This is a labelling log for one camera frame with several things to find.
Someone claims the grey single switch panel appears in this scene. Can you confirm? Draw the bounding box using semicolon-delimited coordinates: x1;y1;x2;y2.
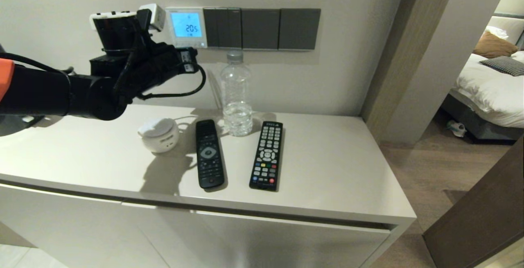
241;9;281;51
278;9;321;51

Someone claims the grey triple rocker switch panel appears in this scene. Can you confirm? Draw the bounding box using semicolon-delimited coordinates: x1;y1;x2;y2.
203;8;243;50

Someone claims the grey headboard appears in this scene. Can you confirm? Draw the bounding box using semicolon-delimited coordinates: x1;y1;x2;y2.
492;13;524;52

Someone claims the white round smart speaker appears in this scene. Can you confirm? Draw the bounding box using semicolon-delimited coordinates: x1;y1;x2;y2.
137;117;179;154

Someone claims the dark grey bed base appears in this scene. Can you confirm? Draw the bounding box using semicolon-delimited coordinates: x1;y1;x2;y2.
440;94;524;144

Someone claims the white pillow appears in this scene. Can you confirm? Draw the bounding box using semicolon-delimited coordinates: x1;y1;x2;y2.
486;17;524;43

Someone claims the light wood door panel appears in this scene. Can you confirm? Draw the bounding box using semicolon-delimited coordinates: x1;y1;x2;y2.
360;0;458;144

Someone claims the beige cabinet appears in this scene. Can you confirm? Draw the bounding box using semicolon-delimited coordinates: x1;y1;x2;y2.
0;104;417;268

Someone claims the clear plastic water bottle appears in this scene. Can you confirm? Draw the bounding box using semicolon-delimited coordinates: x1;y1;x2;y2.
220;51;254;137

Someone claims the beige cabinet door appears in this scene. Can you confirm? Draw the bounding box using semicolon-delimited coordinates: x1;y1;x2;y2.
0;183;170;268
122;203;391;268

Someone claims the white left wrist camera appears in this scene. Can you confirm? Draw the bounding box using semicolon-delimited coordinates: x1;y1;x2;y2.
138;3;166;30

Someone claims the black cable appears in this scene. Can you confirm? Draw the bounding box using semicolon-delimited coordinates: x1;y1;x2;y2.
137;63;206;99

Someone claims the black remote with coloured buttons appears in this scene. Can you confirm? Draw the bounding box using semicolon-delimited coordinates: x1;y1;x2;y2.
249;121;283;191

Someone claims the dark brown wooden door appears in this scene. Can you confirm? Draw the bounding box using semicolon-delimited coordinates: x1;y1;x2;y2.
422;135;524;268

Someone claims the black electric kettle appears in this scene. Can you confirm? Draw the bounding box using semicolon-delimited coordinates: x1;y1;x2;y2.
0;115;45;137

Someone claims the white wall thermostat panel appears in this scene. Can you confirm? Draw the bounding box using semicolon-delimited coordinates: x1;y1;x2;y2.
164;7;207;48

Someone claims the brown pillow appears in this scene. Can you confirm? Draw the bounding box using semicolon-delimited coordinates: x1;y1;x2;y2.
472;32;518;60

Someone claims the checkered grey pillow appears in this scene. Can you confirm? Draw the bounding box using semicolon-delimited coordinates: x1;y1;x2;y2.
479;57;524;78

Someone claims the black remote with grey pad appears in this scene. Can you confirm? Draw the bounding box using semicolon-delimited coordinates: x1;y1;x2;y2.
195;119;225;189

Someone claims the bed with white duvet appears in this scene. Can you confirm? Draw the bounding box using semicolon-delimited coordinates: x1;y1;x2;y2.
449;52;524;130

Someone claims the white teal slipper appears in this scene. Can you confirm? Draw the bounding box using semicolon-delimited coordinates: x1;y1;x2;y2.
446;121;467;139

